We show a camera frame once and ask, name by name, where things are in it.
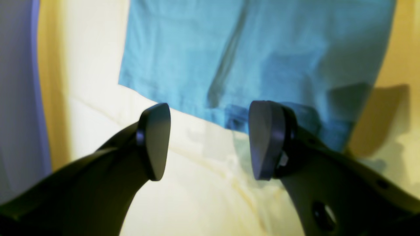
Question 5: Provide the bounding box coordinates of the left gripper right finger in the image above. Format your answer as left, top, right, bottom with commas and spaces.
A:
248, 101, 420, 236

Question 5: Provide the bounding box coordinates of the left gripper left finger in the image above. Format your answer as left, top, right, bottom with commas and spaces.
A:
1, 103, 171, 236

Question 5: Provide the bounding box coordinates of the green T-shirt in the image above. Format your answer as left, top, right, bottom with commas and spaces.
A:
119, 0, 396, 151

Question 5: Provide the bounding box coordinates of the yellow tablecloth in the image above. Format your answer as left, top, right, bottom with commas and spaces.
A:
37, 0, 419, 236

